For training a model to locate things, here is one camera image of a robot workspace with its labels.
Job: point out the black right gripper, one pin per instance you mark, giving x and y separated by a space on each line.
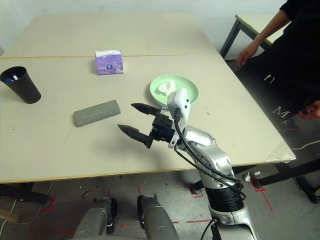
163 128

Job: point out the grey robot left leg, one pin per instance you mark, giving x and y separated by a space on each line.
96 217

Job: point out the white marker blue cap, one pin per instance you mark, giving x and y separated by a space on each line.
8 80

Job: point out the grey robot leg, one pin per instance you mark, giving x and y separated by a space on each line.
96 217
157 220

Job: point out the person black clothing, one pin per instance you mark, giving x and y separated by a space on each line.
295 62

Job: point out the wooden block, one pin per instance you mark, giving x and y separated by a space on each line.
10 216

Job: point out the clear plastic film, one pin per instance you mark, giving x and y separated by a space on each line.
282 153

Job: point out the purple tissue pack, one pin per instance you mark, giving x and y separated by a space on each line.
108 65

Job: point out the person bare hand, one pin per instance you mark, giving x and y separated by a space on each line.
248 52
312 111

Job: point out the grey robot right leg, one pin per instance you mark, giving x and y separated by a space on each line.
157 220

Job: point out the black plastic cup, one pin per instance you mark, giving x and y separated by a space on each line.
25 87

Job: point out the black table leg beam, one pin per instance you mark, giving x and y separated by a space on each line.
25 193
287 173

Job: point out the black chair base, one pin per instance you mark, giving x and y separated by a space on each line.
308 190

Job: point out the white tissue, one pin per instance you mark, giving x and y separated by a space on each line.
166 87

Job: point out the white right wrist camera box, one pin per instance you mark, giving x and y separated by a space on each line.
183 100

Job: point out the green plate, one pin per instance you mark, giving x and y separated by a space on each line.
190 85

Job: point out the grey glasses case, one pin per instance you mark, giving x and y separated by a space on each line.
97 113

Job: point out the person bare forearm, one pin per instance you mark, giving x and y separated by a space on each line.
271 27

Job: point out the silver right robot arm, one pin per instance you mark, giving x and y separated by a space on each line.
215 152

